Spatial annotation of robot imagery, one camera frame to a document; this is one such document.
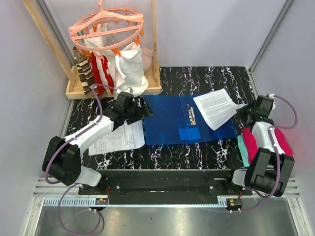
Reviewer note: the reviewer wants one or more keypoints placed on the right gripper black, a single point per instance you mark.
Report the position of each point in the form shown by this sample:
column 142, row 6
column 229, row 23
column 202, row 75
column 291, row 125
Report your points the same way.
column 241, row 111

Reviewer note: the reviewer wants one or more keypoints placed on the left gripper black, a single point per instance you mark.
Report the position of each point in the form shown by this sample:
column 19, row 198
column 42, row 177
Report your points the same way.
column 142, row 112

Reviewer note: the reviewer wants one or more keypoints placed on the white printed paper files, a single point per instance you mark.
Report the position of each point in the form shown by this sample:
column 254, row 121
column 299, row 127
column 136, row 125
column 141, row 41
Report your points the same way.
column 216, row 108

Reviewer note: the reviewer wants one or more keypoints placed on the white table form sheet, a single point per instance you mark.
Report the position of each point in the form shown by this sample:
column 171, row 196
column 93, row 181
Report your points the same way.
column 126, row 137

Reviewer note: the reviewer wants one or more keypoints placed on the blue plastic folder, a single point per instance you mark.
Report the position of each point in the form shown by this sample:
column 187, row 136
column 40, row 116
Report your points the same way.
column 178, row 121

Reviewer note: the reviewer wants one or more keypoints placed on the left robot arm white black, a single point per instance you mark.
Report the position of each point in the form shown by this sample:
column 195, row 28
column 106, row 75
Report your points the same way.
column 62, row 161

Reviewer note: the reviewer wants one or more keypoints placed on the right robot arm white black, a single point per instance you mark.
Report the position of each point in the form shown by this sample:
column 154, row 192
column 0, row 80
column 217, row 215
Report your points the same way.
column 270, row 157

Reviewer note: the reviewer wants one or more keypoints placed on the teal folded garment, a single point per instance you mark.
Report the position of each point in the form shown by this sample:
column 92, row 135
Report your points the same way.
column 243, row 151

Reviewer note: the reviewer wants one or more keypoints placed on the pink folded t-shirt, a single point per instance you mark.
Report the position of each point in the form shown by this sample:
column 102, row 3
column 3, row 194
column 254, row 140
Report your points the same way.
column 251, row 144

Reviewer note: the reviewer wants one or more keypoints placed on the white hanging towel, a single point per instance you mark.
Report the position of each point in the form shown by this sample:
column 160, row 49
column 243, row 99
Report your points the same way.
column 129, row 72

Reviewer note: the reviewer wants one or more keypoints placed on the brown striped sock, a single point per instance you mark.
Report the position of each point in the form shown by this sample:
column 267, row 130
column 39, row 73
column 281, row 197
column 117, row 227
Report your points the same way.
column 84, row 69

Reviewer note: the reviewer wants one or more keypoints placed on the pale pink hanging cloth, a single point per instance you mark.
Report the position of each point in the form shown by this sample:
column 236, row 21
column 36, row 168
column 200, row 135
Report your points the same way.
column 147, row 58

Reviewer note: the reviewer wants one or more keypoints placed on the red white striped sock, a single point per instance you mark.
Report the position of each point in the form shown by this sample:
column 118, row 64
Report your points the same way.
column 100, row 68

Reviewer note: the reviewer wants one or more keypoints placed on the white cloth behind hanger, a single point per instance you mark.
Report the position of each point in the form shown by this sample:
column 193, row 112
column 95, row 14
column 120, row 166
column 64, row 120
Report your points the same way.
column 99, row 41

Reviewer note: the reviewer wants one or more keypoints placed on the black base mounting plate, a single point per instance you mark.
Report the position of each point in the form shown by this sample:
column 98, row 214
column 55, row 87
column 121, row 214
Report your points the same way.
column 202, row 185

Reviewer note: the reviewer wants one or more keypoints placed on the pink round clip hanger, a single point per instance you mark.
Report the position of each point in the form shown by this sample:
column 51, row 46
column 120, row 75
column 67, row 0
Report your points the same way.
column 125, row 25

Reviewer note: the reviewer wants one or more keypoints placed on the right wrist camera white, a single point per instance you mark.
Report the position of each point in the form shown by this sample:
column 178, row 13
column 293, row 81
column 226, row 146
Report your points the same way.
column 271, row 96

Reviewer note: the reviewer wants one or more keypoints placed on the wooden rack frame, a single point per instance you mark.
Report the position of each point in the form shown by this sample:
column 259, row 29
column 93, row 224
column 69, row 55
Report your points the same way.
column 45, row 22

